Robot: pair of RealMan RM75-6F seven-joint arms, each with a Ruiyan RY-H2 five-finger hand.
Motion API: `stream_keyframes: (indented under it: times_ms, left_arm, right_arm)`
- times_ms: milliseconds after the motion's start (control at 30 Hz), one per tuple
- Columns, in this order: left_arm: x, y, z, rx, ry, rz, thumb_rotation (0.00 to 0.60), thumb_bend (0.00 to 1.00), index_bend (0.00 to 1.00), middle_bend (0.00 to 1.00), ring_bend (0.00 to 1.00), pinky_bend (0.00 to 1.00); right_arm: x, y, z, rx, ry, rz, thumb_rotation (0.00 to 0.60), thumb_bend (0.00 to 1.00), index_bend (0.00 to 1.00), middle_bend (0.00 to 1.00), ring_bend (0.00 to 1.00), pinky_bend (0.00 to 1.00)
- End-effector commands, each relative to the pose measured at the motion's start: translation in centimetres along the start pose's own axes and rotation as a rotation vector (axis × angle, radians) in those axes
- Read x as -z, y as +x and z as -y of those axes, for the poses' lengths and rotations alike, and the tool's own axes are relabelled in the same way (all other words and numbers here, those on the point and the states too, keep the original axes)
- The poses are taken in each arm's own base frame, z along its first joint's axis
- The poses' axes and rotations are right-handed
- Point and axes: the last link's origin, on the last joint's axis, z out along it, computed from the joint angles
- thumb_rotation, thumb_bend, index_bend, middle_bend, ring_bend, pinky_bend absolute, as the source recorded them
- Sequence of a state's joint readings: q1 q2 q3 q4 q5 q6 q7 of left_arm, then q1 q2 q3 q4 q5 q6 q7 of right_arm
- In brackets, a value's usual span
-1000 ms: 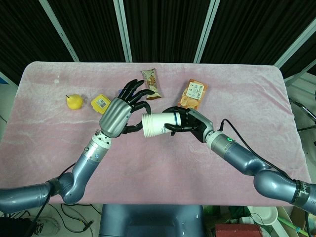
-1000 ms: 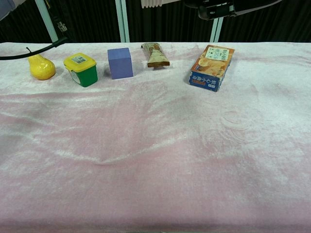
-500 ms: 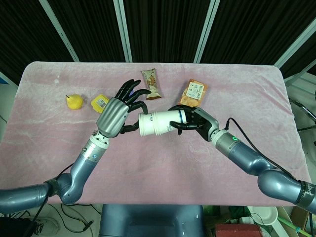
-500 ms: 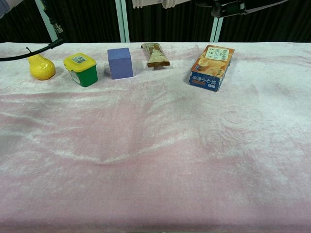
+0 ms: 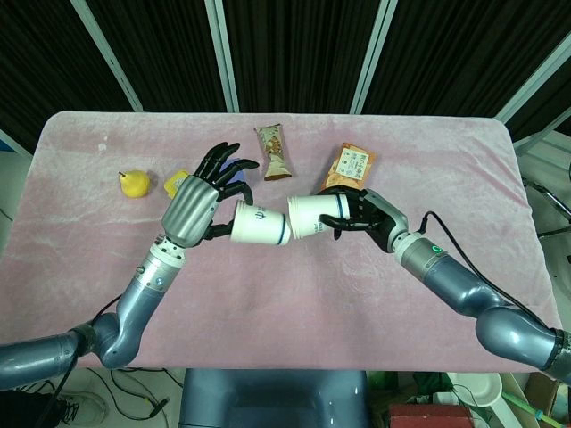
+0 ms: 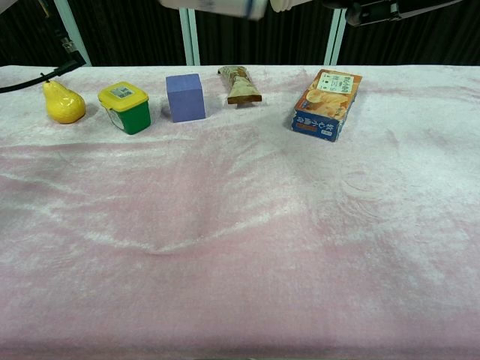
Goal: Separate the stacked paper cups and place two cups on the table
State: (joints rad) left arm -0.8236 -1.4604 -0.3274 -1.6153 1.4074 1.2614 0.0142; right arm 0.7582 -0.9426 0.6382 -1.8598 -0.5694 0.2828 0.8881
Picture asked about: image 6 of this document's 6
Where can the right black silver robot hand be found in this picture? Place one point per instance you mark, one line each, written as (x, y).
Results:
(375, 11)

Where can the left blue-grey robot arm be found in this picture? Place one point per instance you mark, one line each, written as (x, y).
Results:
(5, 3)

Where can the black curtain panel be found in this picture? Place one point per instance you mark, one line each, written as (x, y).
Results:
(131, 33)
(262, 41)
(22, 41)
(405, 41)

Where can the orange blue cookie box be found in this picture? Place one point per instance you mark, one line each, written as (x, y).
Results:
(326, 105)

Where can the brown wrapped snack bar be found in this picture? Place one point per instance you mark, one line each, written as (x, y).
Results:
(240, 88)

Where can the purple foam cube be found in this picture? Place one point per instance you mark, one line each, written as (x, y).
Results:
(185, 99)

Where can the green tub yellow lid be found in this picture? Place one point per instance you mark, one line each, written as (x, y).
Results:
(129, 112)

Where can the pink plush tablecloth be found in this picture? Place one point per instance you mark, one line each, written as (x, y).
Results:
(240, 243)

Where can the yellow plastic pear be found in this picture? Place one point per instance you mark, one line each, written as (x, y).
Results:
(62, 105)

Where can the white metal frame post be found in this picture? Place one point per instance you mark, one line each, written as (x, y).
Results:
(182, 37)
(340, 37)
(77, 37)
(332, 37)
(194, 37)

